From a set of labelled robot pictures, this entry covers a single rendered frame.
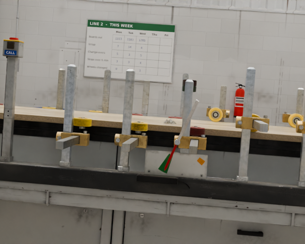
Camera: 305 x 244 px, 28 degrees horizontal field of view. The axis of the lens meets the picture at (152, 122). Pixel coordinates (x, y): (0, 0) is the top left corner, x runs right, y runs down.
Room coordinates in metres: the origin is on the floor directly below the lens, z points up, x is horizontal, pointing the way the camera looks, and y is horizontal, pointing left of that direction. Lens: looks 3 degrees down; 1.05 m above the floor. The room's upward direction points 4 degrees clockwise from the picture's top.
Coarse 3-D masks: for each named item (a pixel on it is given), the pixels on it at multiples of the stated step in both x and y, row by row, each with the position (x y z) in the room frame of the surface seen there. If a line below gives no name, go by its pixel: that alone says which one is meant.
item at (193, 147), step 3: (192, 141) 2.41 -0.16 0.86; (195, 141) 2.42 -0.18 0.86; (192, 144) 2.27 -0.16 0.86; (195, 144) 2.28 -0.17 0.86; (189, 147) 2.21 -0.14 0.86; (192, 147) 2.21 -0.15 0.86; (195, 147) 2.21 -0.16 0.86; (189, 150) 2.21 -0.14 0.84; (192, 150) 2.21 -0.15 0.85; (195, 150) 2.21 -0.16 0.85; (189, 153) 2.21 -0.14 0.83; (192, 153) 2.21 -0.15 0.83; (195, 153) 2.21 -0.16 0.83
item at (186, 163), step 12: (156, 156) 2.53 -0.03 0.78; (180, 156) 2.52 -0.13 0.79; (192, 156) 2.52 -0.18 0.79; (204, 156) 2.51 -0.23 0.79; (144, 168) 2.53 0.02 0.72; (156, 168) 2.53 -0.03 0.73; (168, 168) 2.52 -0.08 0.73; (180, 168) 2.52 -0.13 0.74; (192, 168) 2.52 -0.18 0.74; (204, 168) 2.51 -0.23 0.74
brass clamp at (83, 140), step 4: (60, 132) 2.58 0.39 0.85; (56, 136) 2.56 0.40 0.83; (60, 136) 2.56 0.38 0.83; (64, 136) 2.56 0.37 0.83; (68, 136) 2.56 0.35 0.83; (80, 136) 2.55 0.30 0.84; (84, 136) 2.55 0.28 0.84; (88, 136) 2.57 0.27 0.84; (56, 140) 2.56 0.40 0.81; (80, 140) 2.55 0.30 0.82; (84, 140) 2.55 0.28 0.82; (88, 140) 2.58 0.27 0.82; (76, 144) 2.55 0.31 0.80; (80, 144) 2.55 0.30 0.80; (84, 144) 2.55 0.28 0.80; (88, 144) 2.58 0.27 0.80
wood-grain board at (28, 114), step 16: (0, 112) 2.76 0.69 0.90; (16, 112) 2.86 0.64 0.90; (32, 112) 2.97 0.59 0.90; (48, 112) 3.08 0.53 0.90; (80, 112) 3.35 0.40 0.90; (96, 112) 3.49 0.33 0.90; (160, 128) 2.69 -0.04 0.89; (176, 128) 2.69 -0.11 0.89; (208, 128) 2.70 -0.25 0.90; (224, 128) 2.80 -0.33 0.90; (240, 128) 2.90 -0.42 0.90; (272, 128) 3.13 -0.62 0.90; (288, 128) 3.26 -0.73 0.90
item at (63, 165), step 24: (0, 168) 2.56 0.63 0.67; (24, 168) 2.56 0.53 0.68; (48, 168) 2.55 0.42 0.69; (72, 168) 2.54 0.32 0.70; (96, 168) 2.58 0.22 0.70; (120, 168) 2.54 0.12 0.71; (144, 192) 2.52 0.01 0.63; (168, 192) 2.51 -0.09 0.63; (192, 192) 2.50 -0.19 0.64; (216, 192) 2.49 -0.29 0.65; (240, 192) 2.48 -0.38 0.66; (264, 192) 2.48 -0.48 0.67; (288, 192) 2.47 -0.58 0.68
